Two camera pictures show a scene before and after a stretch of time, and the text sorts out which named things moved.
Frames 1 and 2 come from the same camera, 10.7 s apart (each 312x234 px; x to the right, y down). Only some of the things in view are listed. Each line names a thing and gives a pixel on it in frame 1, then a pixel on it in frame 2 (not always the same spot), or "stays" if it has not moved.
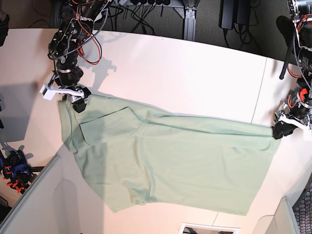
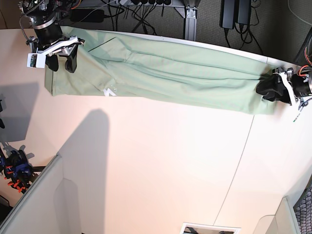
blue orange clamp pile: [17, 170] stays
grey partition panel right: [283, 221] stays
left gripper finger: [282, 129] → [271, 82]
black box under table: [231, 11] stays
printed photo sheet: [186, 228] stays
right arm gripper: [77, 94] → [67, 47]
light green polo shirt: [130, 154] → [121, 64]
